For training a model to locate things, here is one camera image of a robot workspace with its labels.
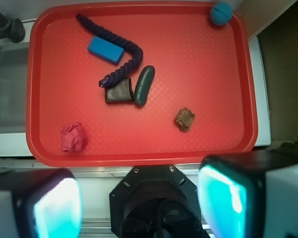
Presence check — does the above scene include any black faucet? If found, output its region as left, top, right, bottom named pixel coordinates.
left=0, top=12, right=25, bottom=44

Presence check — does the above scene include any brown rock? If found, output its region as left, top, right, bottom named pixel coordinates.
left=175, top=107, right=196, bottom=132

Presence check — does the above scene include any black leather pouch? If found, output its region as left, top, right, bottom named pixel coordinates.
left=105, top=77, right=134, bottom=104

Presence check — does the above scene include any red plastic tray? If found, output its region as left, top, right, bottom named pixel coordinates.
left=26, top=1, right=258, bottom=167

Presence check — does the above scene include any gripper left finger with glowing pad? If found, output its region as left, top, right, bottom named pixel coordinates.
left=0, top=169, right=83, bottom=238

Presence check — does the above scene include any dark purple rope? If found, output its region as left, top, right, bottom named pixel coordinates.
left=75, top=13, right=144, bottom=88

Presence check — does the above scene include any dark green toy cucumber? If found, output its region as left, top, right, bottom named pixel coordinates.
left=134, top=65, right=155, bottom=107

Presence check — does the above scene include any blue textured ball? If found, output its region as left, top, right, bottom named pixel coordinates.
left=210, top=2, right=233, bottom=26

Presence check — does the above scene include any crumpled pink paper ball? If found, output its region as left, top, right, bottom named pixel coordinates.
left=60, top=122, right=87, bottom=152

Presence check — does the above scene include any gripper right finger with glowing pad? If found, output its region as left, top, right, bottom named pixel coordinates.
left=197, top=149, right=298, bottom=238

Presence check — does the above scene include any blue rectangular block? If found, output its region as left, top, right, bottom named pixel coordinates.
left=87, top=36, right=125, bottom=65

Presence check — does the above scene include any grey metal sink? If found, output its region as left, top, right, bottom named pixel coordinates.
left=0, top=43, right=29, bottom=134

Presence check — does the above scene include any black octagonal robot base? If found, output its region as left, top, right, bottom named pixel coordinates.
left=109, top=165, right=210, bottom=238

